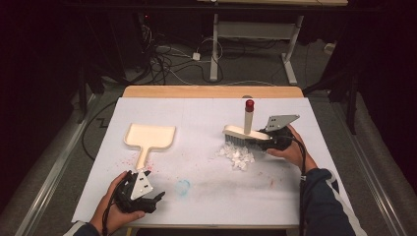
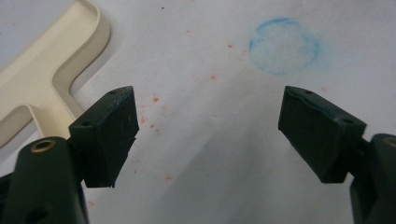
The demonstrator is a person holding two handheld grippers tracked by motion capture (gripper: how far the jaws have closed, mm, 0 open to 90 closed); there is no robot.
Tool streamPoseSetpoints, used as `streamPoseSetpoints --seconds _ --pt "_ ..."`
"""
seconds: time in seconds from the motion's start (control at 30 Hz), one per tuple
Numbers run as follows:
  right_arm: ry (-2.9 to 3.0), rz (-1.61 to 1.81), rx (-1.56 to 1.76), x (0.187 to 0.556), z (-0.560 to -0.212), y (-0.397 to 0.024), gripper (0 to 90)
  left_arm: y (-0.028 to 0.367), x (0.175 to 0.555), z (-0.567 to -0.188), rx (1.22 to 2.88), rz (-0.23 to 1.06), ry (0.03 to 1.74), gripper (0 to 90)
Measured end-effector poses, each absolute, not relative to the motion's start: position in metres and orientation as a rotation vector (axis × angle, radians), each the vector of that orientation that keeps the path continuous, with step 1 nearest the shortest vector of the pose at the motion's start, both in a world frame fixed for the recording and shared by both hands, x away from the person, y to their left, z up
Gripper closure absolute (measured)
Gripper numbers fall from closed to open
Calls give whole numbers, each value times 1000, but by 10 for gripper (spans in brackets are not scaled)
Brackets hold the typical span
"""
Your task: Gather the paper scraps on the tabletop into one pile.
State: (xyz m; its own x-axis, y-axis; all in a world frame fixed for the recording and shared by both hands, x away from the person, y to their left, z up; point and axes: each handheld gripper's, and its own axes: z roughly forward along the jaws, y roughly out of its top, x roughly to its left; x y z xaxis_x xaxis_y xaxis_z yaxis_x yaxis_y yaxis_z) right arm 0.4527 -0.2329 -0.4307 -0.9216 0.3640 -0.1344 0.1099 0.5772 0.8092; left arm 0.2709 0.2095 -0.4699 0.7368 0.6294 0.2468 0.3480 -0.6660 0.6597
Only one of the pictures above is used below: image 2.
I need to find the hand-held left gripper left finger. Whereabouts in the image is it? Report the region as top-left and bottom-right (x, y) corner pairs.
(68, 86), (140, 189)

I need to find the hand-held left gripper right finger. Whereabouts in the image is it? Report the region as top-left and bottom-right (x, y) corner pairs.
(277, 86), (368, 184)

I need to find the cream plastic dustpan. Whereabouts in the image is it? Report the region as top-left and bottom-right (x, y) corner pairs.
(0, 0), (111, 148)

